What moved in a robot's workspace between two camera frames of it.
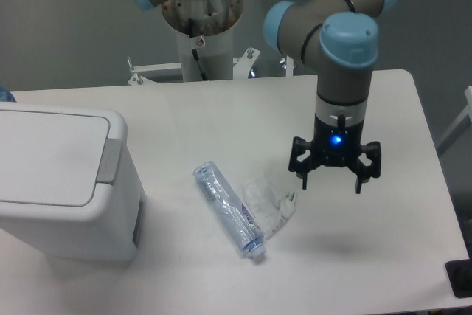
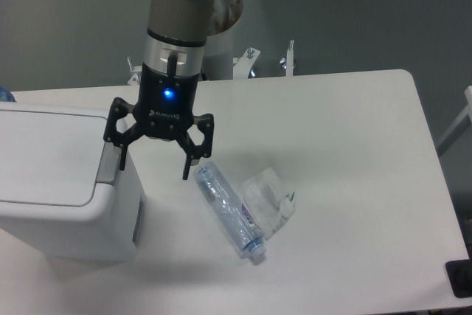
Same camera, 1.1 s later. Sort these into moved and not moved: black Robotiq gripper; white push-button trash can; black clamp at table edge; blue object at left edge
Moved: black Robotiq gripper
Not moved: black clamp at table edge; white push-button trash can; blue object at left edge
